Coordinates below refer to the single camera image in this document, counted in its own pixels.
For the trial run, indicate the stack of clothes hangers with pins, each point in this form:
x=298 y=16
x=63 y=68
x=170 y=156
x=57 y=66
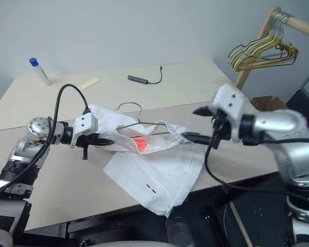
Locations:
x=249 y=54

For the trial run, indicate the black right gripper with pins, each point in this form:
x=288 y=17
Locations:
x=220 y=124

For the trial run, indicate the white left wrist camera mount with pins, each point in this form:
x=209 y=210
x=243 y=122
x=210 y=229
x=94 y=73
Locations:
x=85 y=123

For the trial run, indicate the dark rounded shape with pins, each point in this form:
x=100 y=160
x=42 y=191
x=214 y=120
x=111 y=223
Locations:
x=179 y=230

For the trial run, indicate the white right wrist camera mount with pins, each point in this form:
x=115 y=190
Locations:
x=229 y=100

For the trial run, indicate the yellow sticky note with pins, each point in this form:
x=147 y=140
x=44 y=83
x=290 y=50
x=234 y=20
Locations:
x=90 y=83

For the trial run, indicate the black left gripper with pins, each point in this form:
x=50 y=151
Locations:
x=88 y=140

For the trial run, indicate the grey robot torso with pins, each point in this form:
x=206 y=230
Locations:
x=123 y=243

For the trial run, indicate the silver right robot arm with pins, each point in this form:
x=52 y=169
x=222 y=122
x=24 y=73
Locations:
x=273 y=126

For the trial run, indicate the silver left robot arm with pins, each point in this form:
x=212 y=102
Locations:
x=15 y=151

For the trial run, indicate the white garment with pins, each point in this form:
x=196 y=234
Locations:
x=149 y=175

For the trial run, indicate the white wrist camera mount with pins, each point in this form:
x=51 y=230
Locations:
x=229 y=100
x=85 y=123

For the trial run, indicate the white bottle with blue cap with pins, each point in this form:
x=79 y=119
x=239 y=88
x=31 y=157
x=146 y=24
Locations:
x=41 y=73

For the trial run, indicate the black equipment case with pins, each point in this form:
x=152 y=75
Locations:
x=304 y=103

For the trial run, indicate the wooden clothes rack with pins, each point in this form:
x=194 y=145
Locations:
x=302 y=24

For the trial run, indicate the brown wooden furniture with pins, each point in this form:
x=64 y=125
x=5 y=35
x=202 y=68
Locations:
x=267 y=103

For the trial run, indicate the black under-table panel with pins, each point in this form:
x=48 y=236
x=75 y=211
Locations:
x=260 y=218

